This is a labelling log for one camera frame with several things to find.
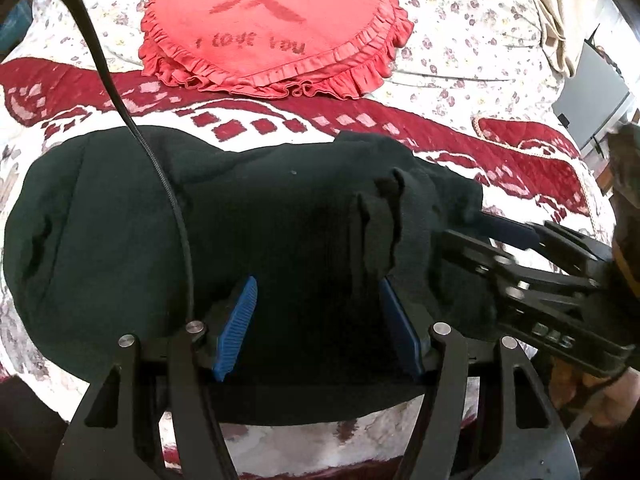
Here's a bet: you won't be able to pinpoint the red heart-shaped frilled pillow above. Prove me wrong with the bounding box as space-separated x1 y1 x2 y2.
139 0 415 101

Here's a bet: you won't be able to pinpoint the red and white fleece blanket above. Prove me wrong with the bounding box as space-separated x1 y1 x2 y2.
0 57 617 480

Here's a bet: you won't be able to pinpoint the beige cloth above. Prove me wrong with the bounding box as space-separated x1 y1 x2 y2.
530 0 610 78

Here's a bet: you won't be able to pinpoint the person's right hand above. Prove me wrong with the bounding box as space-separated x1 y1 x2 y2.
550 357 640 427

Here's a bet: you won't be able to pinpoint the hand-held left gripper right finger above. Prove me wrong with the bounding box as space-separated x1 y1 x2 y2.
377 277 581 480

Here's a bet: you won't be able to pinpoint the white floral bedsheet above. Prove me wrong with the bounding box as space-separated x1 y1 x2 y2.
0 0 608 201

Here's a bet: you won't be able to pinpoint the black pants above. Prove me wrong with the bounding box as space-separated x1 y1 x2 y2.
2 125 501 428

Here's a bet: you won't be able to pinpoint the grey flat panel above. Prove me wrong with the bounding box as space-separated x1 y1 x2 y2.
552 41 637 150

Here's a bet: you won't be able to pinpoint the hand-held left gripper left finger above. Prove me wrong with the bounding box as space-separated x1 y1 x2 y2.
52 275 259 480

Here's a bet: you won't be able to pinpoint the black braided cable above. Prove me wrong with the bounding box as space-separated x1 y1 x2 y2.
35 0 197 325

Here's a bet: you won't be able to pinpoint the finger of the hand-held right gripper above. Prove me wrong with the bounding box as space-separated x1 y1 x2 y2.
479 214 613 263
439 229 598 311

